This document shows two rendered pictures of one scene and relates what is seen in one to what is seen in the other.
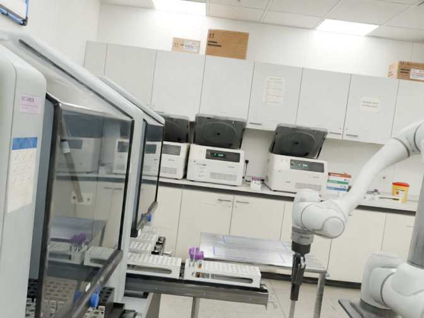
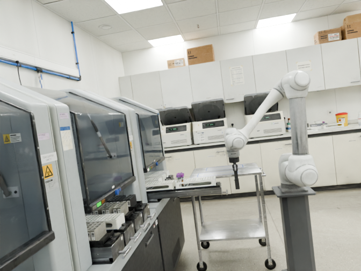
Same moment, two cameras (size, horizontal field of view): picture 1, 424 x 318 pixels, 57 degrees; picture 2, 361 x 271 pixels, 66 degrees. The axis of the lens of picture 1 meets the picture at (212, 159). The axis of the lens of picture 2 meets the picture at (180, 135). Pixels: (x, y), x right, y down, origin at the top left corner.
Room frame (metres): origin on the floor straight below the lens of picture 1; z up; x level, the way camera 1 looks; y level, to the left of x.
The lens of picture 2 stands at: (-0.50, -0.42, 1.31)
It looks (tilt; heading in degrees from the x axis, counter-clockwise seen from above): 3 degrees down; 11
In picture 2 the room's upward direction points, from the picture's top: 7 degrees counter-clockwise
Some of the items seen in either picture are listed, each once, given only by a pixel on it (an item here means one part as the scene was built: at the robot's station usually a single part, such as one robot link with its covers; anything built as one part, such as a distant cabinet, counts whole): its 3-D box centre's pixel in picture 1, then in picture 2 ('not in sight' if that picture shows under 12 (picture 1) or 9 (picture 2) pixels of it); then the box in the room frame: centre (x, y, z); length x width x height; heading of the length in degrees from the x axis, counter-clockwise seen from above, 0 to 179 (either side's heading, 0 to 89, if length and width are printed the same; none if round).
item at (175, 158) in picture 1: (162, 144); (175, 126); (4.10, 0.54, 1.22); 0.62 x 0.56 x 0.64; 179
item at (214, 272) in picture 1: (221, 274); (195, 183); (1.52, -0.09, 0.83); 0.30 x 0.10 x 0.06; 91
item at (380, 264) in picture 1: (384, 277); (290, 167); (1.62, -0.79, 0.87); 0.18 x 0.16 x 0.22; 11
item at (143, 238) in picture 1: (123, 240); (148, 179); (1.81, 0.37, 0.83); 0.30 x 0.10 x 0.06; 91
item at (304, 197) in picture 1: (307, 209); (231, 138); (1.51, -0.40, 1.14); 0.13 x 0.11 x 0.16; 11
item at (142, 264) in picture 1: (142, 265); (155, 186); (1.51, 0.22, 0.83); 0.30 x 0.10 x 0.06; 91
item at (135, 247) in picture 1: (116, 250); (143, 183); (1.66, 0.37, 0.83); 0.30 x 0.10 x 0.06; 91
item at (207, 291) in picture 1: (186, 283); (179, 191); (1.51, 0.04, 0.78); 0.73 x 0.14 x 0.09; 91
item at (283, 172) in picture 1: (296, 158); (262, 114); (4.14, -0.89, 1.25); 0.62 x 0.56 x 0.69; 1
